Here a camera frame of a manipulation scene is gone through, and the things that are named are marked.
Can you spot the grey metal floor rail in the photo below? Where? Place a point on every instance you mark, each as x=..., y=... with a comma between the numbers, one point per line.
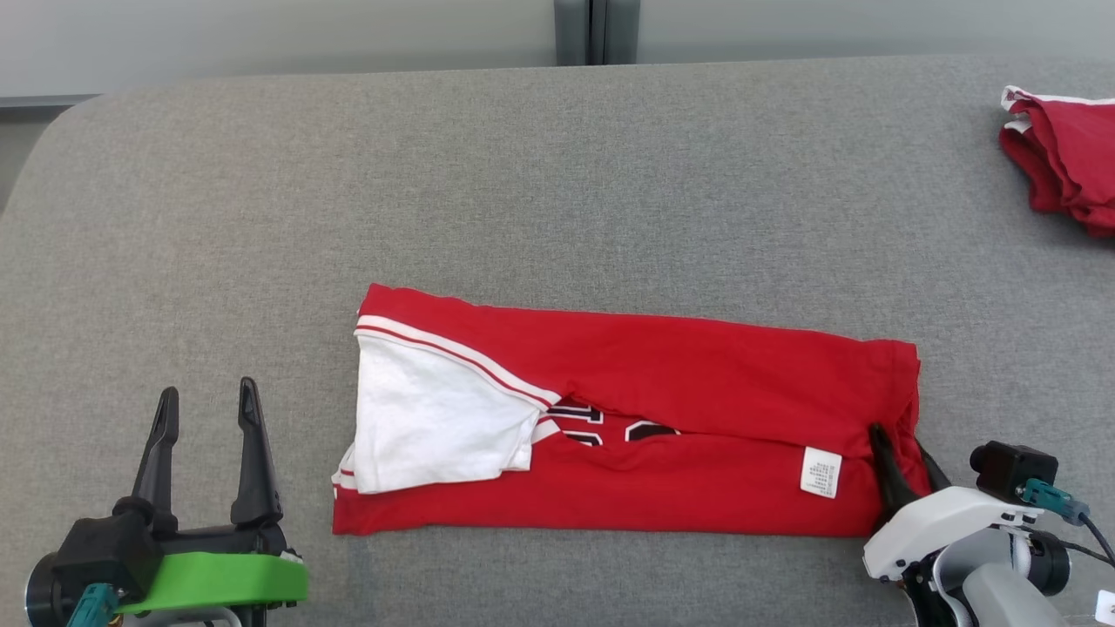
x=43, y=101

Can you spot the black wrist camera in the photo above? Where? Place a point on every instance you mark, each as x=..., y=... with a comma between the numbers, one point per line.
x=104, y=553
x=1010, y=466

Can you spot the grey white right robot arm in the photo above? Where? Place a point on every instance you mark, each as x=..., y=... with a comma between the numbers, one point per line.
x=993, y=592

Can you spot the folded red garment white trim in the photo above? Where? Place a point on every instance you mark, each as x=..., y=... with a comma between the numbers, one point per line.
x=1071, y=148

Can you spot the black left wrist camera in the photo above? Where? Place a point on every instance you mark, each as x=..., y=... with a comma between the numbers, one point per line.
x=104, y=553

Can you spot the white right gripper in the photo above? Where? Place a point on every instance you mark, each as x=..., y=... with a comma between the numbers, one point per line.
x=932, y=527

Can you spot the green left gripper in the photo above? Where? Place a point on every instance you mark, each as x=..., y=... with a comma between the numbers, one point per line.
x=218, y=579

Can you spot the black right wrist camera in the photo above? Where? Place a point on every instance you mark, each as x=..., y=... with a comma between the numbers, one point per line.
x=1010, y=466

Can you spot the grey vertical metal profile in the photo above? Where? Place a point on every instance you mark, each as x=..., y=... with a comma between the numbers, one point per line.
x=597, y=30

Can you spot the red shirt with white sleeves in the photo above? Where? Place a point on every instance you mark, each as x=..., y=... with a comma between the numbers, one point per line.
x=679, y=374

